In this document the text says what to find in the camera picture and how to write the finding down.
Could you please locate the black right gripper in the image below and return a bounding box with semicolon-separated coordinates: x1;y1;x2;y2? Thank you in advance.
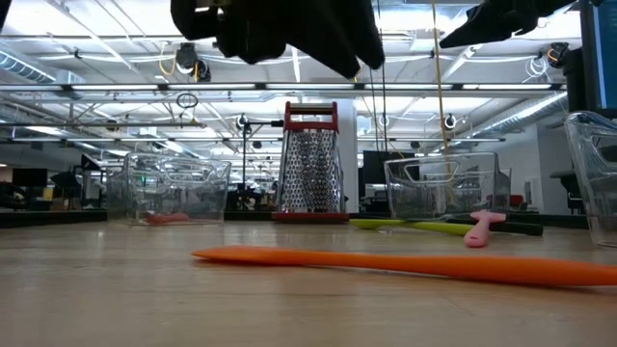
439;0;577;50

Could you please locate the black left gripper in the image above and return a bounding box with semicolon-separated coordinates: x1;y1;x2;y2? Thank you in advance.
171;0;387;80

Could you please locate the red silicone spoon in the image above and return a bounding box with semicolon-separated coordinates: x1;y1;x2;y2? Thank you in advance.
144;212;192;226

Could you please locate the blue-screen computer monitor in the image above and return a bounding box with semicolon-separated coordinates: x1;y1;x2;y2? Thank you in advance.
580;0;617;116

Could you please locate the red steel box grater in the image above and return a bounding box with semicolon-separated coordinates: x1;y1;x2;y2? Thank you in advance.
272;100;352;224

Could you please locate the black background monitor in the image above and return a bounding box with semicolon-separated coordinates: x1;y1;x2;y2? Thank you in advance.
361;149;418;200
12;168;49;189

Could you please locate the black stand pole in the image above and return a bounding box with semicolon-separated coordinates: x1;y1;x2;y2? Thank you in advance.
235;114;285;213

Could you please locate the clear plastic storage bin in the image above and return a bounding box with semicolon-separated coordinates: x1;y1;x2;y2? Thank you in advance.
562;110;617;249
384;151;512;222
106;152;233;227

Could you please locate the lime green silicone spoon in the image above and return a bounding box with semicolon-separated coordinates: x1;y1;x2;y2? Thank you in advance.
348;218;476;237

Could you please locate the pink silicone spatula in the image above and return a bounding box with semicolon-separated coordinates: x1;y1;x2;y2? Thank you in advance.
463;209;507;250

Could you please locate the long ceiling light strip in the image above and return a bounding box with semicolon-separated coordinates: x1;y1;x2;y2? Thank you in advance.
0;82;568;93

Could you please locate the orange silicone spatula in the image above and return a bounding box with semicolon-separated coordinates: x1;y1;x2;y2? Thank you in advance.
191;245;617;288

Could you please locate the white coiled ceiling cable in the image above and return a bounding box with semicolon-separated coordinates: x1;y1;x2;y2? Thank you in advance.
523;55;551;84

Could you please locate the yellow hanging cable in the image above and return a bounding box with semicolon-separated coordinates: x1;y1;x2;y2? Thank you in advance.
430;0;452;161

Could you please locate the thin black hanging cable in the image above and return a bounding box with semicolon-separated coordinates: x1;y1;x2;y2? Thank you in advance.
366;71;381;139

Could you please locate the black ceiling cord reel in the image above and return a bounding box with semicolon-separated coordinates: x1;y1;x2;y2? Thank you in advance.
547;40;571;69
174;40;213;84

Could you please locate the silver ceiling air duct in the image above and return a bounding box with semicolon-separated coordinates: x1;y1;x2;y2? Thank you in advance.
469;90;570;141
0;47;87;89

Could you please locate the black hanging cable ring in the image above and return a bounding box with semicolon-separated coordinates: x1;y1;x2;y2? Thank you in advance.
174;92;200;111

